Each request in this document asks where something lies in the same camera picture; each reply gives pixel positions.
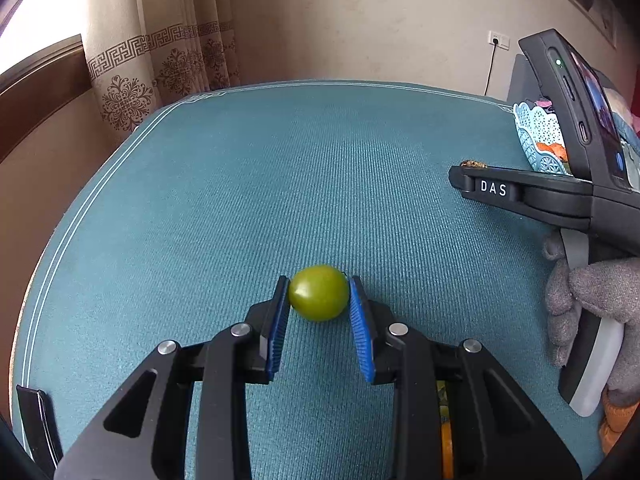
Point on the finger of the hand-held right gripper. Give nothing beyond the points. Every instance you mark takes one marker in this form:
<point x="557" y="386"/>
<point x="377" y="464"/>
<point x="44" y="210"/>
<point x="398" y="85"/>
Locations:
<point x="540" y="195"/>

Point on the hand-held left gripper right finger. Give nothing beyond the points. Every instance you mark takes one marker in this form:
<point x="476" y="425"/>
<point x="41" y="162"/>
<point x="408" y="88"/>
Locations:
<point x="361" y="330"/>

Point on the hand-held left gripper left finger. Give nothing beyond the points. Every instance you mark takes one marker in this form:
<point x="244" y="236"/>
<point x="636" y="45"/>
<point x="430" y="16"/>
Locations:
<point x="277" y="330"/>

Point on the light blue plastic basket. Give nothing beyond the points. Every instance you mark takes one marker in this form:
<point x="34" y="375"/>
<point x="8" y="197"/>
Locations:
<point x="537" y="135"/>

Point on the smooth green tomato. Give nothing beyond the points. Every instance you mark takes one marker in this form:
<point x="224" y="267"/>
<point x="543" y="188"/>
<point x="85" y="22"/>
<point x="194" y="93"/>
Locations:
<point x="319" y="292"/>

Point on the dark brown wrinkled fruit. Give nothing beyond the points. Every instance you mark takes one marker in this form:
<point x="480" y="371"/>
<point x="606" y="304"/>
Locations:
<point x="473" y="163"/>

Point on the person's right hand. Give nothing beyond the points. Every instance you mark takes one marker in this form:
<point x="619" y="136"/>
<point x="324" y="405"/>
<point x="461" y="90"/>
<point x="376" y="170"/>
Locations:
<point x="610" y="290"/>

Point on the tangerine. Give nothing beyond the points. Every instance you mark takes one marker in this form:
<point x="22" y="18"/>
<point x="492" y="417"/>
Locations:
<point x="550" y="149"/>

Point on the pile of clothes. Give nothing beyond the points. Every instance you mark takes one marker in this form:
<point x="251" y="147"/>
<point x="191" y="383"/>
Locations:
<point x="631" y="130"/>

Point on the large orange tomato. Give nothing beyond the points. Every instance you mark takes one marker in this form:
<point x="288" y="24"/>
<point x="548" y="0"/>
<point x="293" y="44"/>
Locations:
<point x="446" y="445"/>

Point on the teal table mat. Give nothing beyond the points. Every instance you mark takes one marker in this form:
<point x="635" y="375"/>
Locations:
<point x="250" y="185"/>

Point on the black flat device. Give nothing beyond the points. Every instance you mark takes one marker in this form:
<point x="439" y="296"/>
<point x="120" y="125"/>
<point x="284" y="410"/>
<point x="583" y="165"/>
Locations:
<point x="40" y="430"/>

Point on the patterned beige curtain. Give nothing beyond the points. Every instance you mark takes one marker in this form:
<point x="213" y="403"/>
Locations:
<point x="150" y="60"/>

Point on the framed wall picture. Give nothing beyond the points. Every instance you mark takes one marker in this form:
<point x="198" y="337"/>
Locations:
<point x="590" y="0"/>

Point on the brown window frame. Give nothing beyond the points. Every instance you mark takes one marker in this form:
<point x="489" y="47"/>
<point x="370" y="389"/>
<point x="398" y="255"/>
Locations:
<point x="45" y="90"/>

